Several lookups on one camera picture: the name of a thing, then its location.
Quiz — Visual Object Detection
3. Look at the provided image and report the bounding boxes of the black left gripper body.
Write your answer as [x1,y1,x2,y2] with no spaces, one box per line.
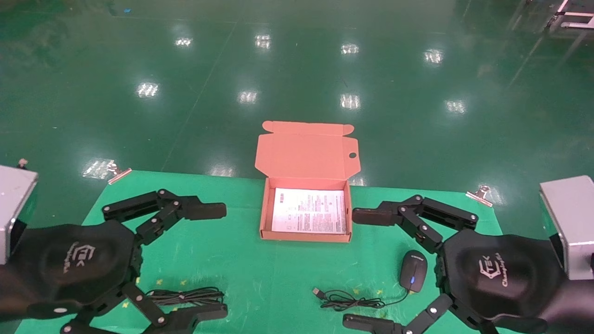
[9,220,142,321]

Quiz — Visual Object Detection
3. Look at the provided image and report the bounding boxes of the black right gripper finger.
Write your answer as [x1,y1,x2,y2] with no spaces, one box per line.
[351,194,479,254]
[342,292,498,334]

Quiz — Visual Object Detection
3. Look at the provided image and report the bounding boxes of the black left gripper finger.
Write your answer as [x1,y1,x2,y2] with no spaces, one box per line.
[60,283,229,334]
[102,189,227,246]

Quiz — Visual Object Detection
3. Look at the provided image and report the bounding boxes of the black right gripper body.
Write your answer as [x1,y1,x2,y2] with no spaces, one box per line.
[436,230,569,323]

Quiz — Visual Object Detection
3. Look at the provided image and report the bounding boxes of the black data cable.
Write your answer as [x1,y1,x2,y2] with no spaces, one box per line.
[145,287,226,306]

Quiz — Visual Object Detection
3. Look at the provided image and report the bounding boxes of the black wired computer mouse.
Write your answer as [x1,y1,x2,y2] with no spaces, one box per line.
[312,250,428,311]

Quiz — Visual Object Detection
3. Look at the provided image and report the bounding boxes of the orange cardboard box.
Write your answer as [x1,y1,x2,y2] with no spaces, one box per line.
[254,121,361,244]

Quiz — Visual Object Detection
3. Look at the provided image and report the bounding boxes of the metal binder clip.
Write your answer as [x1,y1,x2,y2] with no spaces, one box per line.
[107,162,133,185]
[465,185,494,207]

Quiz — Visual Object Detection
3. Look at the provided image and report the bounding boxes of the green table mat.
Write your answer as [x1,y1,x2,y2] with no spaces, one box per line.
[14,169,547,334]

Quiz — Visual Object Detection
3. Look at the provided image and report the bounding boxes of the white printed instruction sheet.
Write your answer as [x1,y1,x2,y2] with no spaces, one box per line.
[271,187,348,234]

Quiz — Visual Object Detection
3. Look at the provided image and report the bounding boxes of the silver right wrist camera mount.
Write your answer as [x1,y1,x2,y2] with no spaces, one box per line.
[539,175,594,282]

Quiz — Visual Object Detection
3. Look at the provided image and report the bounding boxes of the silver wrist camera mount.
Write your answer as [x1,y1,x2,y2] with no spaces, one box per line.
[0,165,39,265]
[539,175,594,282]

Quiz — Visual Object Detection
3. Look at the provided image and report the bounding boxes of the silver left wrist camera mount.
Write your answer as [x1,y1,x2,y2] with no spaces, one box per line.
[0,165,39,265]

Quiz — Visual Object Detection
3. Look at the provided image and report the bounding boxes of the white metal frame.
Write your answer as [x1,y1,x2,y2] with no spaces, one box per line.
[545,0,594,31]

